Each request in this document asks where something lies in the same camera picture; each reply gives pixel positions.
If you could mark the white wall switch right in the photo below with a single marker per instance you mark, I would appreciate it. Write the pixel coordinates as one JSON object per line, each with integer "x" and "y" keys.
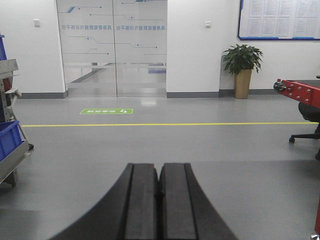
{"x": 208, "y": 24}

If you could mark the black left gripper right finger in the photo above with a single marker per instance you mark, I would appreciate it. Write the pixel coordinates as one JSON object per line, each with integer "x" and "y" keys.
{"x": 187, "y": 213}

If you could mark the green potted plant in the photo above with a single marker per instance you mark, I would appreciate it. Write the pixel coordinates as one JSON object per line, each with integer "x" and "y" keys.
{"x": 240, "y": 60}

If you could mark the black office chair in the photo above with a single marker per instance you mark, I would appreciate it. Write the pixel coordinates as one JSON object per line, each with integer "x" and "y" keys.
{"x": 311, "y": 114}

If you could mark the white wall switch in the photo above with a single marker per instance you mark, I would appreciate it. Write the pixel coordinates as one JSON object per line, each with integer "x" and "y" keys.
{"x": 36, "y": 23}
{"x": 208, "y": 24}

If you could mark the green floor sign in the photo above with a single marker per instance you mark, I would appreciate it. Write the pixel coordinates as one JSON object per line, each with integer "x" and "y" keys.
{"x": 107, "y": 111}

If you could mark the metal rack cart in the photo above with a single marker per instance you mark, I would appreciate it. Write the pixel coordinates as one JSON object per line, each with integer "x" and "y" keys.
{"x": 8, "y": 97}

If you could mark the white wall switch left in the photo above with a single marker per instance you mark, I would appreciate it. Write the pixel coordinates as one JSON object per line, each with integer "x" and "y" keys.
{"x": 36, "y": 23}

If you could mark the blue framed notice board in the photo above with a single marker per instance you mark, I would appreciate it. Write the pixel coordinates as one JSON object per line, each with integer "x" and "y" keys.
{"x": 279, "y": 20}

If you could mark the blue plastic bin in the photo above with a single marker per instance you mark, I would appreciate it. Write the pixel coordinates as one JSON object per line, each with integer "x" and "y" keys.
{"x": 10, "y": 138}

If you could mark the frosted glass double door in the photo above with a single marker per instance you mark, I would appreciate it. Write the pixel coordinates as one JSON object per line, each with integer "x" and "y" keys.
{"x": 114, "y": 48}

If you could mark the red conveyor frame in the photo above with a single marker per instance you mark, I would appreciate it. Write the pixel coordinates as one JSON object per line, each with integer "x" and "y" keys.
{"x": 296, "y": 90}

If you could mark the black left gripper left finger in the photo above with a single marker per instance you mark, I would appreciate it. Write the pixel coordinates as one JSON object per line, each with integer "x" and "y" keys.
{"x": 128, "y": 211}

